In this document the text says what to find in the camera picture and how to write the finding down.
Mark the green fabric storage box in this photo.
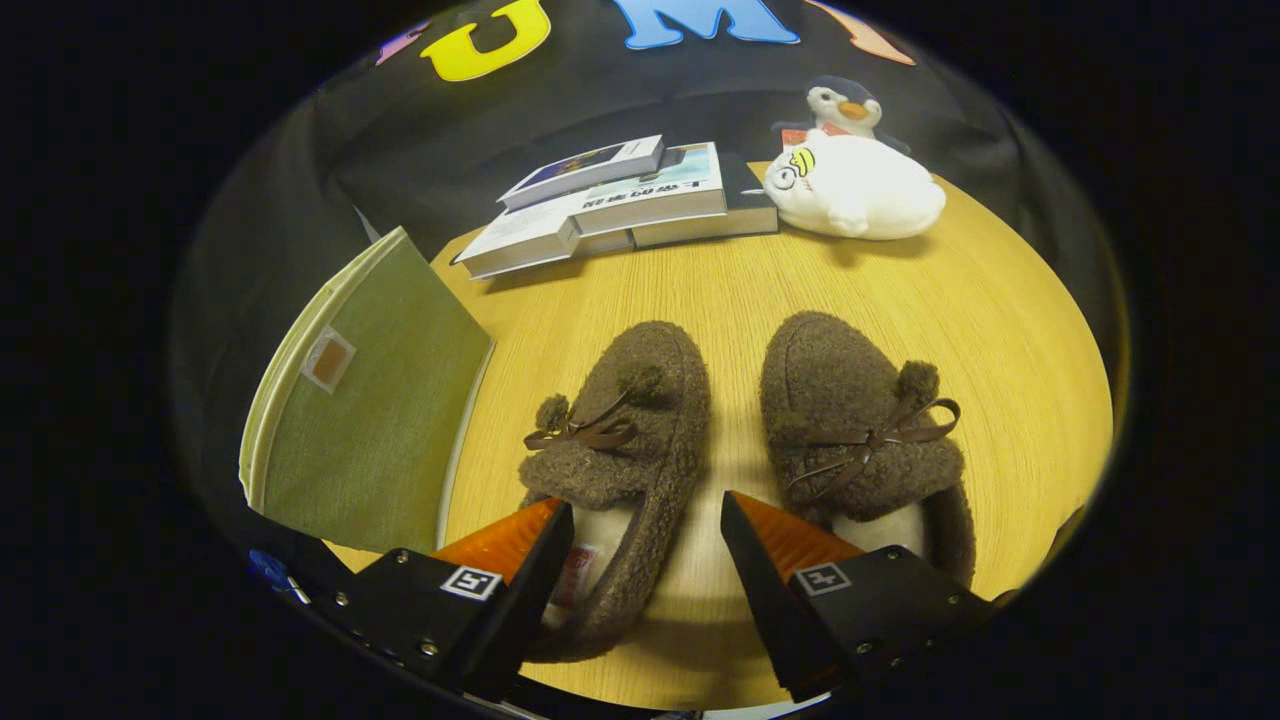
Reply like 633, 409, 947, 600
240, 225, 496, 556

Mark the penguin plush toy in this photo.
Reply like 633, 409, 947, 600
772, 75, 911, 156

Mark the small book blue photo cover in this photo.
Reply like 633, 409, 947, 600
497, 135, 666, 211

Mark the small blue object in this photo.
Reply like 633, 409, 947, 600
248, 548, 311, 606

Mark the dark cover book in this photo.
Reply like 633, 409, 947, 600
630, 150, 779, 249

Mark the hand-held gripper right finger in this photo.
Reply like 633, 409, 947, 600
720, 490, 1001, 704

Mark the black backdrop cloth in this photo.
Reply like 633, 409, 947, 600
170, 0, 1126, 561

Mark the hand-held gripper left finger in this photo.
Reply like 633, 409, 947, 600
300, 497, 576, 703

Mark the white book teal cover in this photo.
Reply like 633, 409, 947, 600
565, 142, 728, 238

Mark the white plush toy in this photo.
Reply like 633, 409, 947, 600
763, 128, 947, 241

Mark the plain white book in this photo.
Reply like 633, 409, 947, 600
452, 205, 636, 281

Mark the brown fuzzy shoe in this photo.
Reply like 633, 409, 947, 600
518, 320, 713, 663
760, 310, 976, 591

